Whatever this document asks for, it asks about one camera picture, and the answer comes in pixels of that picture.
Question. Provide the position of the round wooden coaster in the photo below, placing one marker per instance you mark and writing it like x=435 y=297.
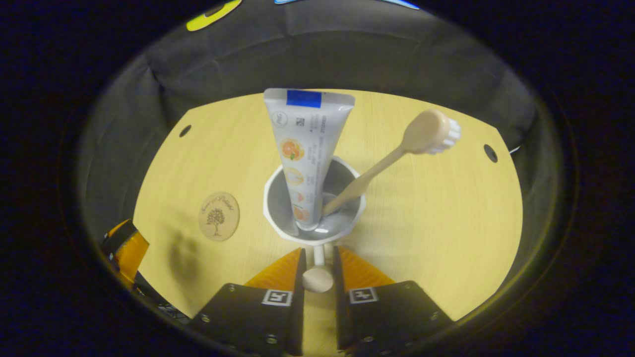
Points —
x=219 y=216

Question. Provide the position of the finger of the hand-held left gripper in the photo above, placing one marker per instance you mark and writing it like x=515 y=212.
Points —
x=131 y=250

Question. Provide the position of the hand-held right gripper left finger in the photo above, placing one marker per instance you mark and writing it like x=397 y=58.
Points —
x=258 y=322

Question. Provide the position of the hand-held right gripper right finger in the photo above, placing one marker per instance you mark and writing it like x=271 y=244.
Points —
x=387 y=317

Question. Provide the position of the wooden desktop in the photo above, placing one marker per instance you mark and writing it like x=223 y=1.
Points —
x=436 y=223

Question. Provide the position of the white toothpaste tube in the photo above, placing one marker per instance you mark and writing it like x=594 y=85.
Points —
x=307 y=139

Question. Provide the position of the black backdrop cloth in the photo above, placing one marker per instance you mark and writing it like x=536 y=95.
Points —
x=322 y=49

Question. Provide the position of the beige toothbrush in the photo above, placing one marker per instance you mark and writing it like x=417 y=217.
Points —
x=382 y=166

